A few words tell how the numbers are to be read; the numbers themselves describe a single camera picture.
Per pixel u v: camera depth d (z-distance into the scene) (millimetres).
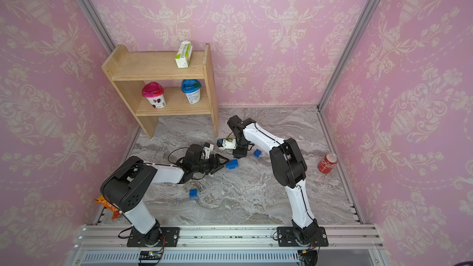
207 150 877
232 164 916
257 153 975
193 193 848
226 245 745
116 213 778
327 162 849
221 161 849
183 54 756
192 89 862
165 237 734
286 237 729
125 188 479
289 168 577
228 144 853
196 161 758
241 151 853
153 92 848
